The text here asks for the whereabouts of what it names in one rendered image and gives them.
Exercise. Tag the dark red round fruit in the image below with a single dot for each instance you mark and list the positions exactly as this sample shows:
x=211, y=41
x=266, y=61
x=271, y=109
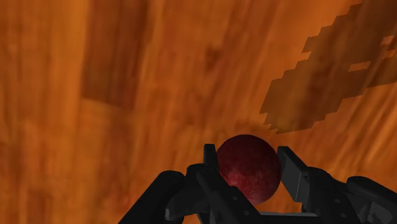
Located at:
x=248, y=169

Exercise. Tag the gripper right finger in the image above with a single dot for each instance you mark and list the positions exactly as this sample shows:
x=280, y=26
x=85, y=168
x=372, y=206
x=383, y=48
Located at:
x=322, y=192

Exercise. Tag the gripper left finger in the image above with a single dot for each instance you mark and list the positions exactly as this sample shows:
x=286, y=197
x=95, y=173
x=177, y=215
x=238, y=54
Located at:
x=198, y=192

